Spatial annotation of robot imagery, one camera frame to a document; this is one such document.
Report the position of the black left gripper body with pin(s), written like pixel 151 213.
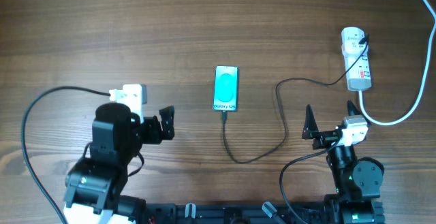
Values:
pixel 149 133

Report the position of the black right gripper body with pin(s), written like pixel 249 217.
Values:
pixel 325 139

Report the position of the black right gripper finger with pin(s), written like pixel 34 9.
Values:
pixel 352 109
pixel 310 129

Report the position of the blue Galaxy smartphone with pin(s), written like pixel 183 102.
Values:
pixel 225 95

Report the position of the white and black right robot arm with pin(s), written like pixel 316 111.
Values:
pixel 357 180

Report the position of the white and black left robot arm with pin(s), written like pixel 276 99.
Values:
pixel 94 185

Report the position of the white USB charger plug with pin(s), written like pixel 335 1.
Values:
pixel 354 47

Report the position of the white power strip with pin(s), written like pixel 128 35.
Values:
pixel 358 73

